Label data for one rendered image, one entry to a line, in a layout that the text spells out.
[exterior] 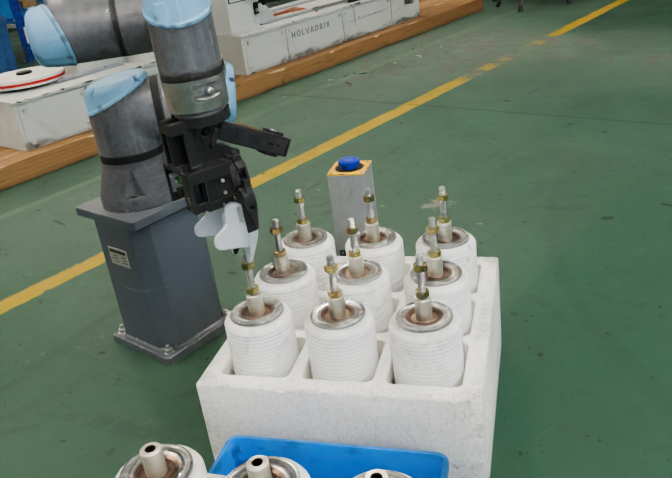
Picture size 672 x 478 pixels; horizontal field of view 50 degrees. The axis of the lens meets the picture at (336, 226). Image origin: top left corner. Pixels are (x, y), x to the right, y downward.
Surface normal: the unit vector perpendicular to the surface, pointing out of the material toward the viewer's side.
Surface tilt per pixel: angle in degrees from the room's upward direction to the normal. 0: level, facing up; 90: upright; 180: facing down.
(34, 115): 90
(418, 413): 90
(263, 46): 90
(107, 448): 0
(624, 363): 0
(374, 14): 90
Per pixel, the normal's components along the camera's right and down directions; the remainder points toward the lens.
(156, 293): 0.11, 0.40
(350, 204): -0.25, 0.42
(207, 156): 0.59, 0.28
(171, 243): 0.77, 0.17
